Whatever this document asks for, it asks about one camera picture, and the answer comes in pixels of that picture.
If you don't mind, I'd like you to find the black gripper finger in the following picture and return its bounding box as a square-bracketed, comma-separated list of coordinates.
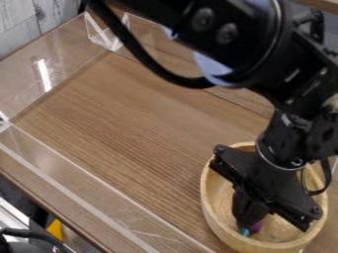
[257, 205, 275, 224]
[231, 189, 263, 228]

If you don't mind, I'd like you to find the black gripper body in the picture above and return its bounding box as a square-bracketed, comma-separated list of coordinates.
[209, 144, 324, 232]

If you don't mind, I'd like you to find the purple toy eggplant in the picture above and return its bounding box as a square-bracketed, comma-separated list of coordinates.
[239, 220, 265, 237]

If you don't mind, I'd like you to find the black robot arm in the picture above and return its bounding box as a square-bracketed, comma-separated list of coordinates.
[84, 0, 338, 230]

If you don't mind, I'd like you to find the brown wooden bowl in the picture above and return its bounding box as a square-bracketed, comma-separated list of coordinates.
[199, 142, 329, 253]

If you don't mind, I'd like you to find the yellow black device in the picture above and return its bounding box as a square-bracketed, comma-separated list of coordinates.
[26, 216, 90, 253]

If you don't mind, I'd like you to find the clear acrylic tray wall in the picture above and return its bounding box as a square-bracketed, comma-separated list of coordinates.
[0, 119, 214, 253]

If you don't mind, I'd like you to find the black cable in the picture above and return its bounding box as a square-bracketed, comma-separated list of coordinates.
[0, 228, 58, 253]

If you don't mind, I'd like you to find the clear acrylic corner bracket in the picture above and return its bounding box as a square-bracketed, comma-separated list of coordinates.
[84, 12, 124, 52]

